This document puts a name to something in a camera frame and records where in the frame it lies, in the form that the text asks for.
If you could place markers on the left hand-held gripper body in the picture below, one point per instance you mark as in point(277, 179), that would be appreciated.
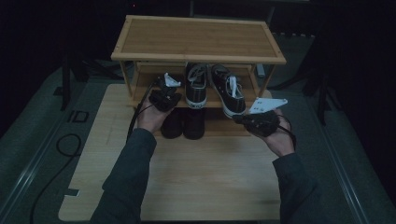
point(165, 99)

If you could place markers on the black metal stand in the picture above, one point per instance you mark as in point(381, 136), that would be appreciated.
point(322, 102)
point(65, 90)

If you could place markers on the black mesh sneaker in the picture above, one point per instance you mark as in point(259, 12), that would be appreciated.
point(172, 127)
point(194, 124)

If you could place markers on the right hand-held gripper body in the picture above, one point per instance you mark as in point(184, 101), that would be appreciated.
point(264, 124)

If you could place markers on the person's right hand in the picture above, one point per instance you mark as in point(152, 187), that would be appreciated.
point(283, 143)

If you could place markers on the wooden three-tier shoe rack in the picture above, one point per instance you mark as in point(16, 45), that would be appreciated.
point(199, 37)

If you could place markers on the black white canvas shoe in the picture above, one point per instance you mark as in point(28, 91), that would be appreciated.
point(196, 90)
point(229, 96)

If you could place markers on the person's left hand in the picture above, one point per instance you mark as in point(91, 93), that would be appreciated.
point(152, 119)

